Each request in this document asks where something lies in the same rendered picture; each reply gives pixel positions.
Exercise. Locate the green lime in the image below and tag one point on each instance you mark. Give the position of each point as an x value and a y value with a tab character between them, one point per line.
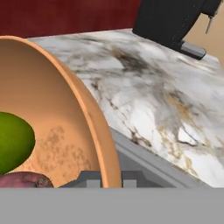
14	140

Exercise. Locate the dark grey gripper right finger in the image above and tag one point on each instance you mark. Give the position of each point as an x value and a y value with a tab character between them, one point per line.
132	175

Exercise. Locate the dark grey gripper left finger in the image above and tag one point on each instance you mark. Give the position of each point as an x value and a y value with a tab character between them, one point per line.
87	176

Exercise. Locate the purple red onion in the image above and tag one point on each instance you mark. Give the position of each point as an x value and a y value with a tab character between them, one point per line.
23	180

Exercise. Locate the orange terracotta bowl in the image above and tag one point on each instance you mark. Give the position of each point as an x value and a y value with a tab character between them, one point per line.
55	96

